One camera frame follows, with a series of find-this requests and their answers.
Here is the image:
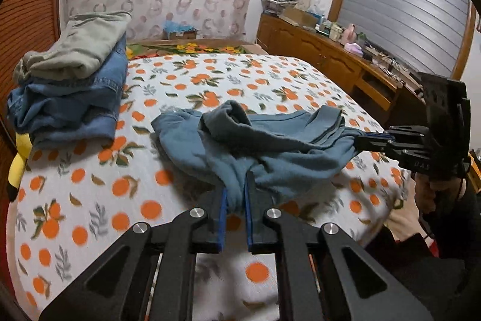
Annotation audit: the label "wooden louvered wardrobe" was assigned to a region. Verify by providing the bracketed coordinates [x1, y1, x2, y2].
[0, 0, 70, 119]

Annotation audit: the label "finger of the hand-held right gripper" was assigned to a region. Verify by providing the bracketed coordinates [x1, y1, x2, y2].
[355, 125, 431, 142]
[353, 137, 431, 165]

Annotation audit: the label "person's right forearm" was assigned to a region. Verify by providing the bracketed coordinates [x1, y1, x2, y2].
[366, 186, 481, 321]

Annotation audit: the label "floral blanket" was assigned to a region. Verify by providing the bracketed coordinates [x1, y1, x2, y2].
[126, 41, 250, 58]

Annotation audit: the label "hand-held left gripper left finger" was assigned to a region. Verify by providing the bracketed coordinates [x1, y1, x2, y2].
[39, 189, 228, 321]

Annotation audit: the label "wooden sideboard cabinet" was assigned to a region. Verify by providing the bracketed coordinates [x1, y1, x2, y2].
[257, 13, 425, 111]

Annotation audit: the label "tangled cables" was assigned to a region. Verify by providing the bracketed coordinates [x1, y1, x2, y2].
[366, 50, 410, 79]

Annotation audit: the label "yellow plush toy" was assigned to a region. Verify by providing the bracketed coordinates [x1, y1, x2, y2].
[8, 133, 32, 201]

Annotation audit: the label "flat cardboard box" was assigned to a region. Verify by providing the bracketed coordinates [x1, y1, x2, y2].
[280, 7, 318, 27]

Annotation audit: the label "cardboard box with blue cloth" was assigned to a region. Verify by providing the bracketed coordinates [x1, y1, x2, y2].
[163, 20, 198, 40]

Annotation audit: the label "folded grey-green pants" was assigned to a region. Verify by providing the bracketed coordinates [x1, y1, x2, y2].
[13, 11, 132, 79]

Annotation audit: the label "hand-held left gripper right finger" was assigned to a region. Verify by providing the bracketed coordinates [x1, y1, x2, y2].
[244, 172, 444, 321]

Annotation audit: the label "person's right hand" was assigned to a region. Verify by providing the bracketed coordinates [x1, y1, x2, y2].
[413, 176, 438, 214]

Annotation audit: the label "grey storage basket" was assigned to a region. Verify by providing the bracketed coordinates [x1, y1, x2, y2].
[262, 0, 297, 13]

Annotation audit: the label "orange print bedsheet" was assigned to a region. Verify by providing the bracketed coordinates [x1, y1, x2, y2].
[5, 52, 414, 321]

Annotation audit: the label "teal blue pants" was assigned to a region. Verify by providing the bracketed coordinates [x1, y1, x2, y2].
[150, 100, 367, 212]

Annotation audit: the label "folded blue denim jeans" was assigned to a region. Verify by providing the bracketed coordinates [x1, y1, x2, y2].
[7, 35, 128, 150]

